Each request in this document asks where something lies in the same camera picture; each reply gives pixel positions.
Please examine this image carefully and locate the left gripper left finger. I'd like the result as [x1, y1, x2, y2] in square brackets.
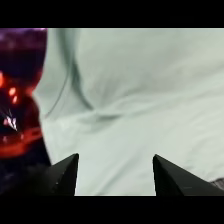
[31, 153, 80, 197]

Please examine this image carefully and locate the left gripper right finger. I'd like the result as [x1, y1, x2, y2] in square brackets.
[152, 153, 224, 197]

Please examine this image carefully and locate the light green T-shirt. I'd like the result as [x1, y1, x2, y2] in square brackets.
[32, 28, 224, 197]

